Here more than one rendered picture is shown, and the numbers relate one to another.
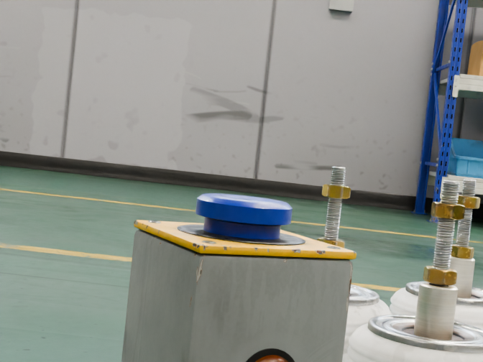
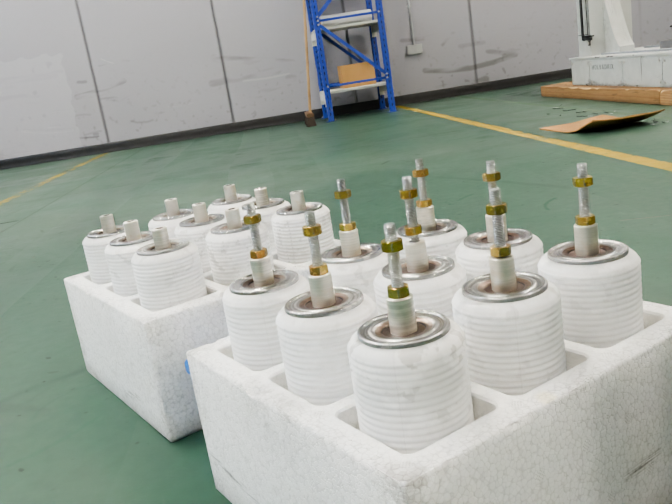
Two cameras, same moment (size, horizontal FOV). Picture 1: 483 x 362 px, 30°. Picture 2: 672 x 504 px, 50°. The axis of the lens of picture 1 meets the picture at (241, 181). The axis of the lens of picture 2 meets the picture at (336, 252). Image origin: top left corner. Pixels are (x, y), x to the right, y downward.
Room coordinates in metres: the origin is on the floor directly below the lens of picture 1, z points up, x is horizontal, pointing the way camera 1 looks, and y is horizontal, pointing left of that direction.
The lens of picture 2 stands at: (0.72, 0.47, 0.47)
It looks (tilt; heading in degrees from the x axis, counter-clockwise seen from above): 14 degrees down; 265
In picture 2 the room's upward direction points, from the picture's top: 9 degrees counter-clockwise
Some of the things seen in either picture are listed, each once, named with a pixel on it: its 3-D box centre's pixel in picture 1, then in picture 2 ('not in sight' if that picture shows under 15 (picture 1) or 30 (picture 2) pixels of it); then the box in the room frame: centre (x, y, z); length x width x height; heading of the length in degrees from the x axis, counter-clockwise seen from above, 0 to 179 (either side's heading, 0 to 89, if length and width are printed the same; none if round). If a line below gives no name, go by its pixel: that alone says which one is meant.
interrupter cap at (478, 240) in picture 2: not in sight; (497, 239); (0.47, -0.28, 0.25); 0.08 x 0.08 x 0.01
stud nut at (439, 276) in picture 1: (440, 275); (500, 250); (0.52, -0.12, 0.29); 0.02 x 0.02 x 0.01; 62
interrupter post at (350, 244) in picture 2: not in sight; (350, 243); (0.63, -0.33, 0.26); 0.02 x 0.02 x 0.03
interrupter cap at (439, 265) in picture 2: not in sight; (418, 268); (0.57, -0.23, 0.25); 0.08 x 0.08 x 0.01
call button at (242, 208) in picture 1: (242, 222); not in sight; (0.37, 0.00, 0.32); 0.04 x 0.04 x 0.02
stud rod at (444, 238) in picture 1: (443, 246); (498, 231); (0.52, -0.12, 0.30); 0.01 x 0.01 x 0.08
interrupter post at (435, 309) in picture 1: (435, 312); (502, 273); (0.52, -0.12, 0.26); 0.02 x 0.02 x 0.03
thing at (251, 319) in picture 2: not in sight; (278, 360); (0.73, -0.28, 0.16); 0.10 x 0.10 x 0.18
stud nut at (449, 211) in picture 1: (448, 210); (496, 208); (0.52, -0.12, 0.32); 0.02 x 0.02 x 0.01; 62
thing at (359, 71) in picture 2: not in sight; (356, 74); (-0.30, -6.16, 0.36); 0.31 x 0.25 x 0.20; 178
